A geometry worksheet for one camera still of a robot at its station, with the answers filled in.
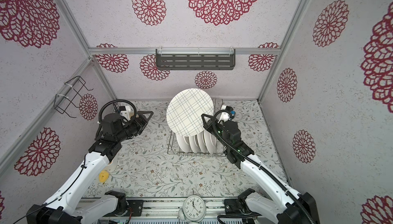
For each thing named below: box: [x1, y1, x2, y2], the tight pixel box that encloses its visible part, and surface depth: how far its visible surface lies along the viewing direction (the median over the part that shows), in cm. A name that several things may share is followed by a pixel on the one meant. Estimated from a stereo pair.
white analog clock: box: [178, 190, 207, 224], surface depth 71 cm
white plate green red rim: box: [176, 135, 192, 153], surface depth 85 cm
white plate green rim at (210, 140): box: [203, 129, 217, 154], surface depth 85 cm
